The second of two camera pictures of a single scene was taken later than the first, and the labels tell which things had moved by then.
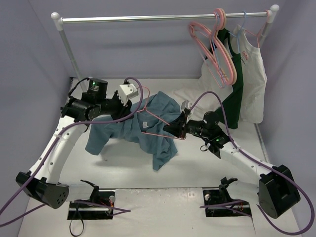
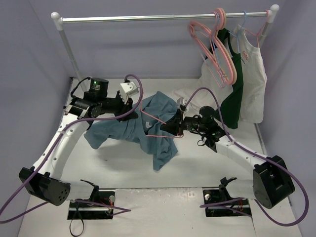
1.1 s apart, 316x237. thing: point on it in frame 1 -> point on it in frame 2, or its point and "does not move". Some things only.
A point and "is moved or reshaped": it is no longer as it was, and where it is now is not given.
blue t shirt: x=145 y=126 does not move
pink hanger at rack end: x=257 y=34 does not move
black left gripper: x=121 y=107 does not move
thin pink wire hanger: x=145 y=108 is moved or reshaped
